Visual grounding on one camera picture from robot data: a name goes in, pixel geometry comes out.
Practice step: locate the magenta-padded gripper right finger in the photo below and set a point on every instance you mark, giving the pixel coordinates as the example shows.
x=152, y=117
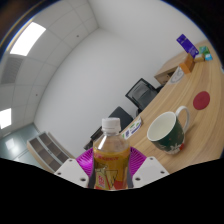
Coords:
x=150, y=171

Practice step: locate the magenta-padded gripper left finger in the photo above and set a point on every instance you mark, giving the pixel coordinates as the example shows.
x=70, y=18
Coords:
x=71, y=172

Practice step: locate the orange-label drink bottle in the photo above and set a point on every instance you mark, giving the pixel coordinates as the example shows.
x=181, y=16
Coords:
x=111, y=160

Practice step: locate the wooden shelf cabinet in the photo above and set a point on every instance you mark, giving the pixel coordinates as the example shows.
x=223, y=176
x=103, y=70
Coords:
x=50, y=153

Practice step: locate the green and white mug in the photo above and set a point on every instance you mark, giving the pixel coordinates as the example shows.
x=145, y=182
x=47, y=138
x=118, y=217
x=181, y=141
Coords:
x=171, y=138

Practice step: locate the dark solid-back office chair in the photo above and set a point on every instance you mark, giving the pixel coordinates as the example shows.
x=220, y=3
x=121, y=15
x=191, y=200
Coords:
x=121, y=116

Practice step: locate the black mesh-back office chair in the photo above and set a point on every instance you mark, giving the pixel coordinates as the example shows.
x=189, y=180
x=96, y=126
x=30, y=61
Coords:
x=141, y=93

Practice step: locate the small ceiling light panel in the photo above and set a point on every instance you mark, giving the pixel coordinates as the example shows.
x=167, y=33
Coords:
x=5, y=118

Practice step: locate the flat round red coaster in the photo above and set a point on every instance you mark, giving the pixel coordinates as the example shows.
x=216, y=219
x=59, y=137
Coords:
x=201, y=100

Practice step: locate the wooden side desk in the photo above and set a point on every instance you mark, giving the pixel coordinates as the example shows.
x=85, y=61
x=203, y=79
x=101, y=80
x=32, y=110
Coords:
x=166, y=68

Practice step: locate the orange cardboard box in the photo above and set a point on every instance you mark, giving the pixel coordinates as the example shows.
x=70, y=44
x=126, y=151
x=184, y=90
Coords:
x=187, y=64

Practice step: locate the ceiling air vent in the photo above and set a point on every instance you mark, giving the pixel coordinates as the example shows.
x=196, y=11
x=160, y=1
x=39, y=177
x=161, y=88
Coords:
x=10, y=70

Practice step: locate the small tan box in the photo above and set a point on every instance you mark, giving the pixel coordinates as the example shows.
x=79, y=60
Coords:
x=199, y=58

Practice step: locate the small blue box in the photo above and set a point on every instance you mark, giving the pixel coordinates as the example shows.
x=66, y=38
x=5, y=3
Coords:
x=208, y=57

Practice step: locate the purple standing box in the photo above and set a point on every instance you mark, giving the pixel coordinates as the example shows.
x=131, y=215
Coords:
x=187, y=45

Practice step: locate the green packet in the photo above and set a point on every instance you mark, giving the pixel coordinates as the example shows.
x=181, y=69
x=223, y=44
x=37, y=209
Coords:
x=204, y=50

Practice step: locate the large ceiling light panel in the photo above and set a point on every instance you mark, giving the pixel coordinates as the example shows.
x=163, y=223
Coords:
x=28, y=38

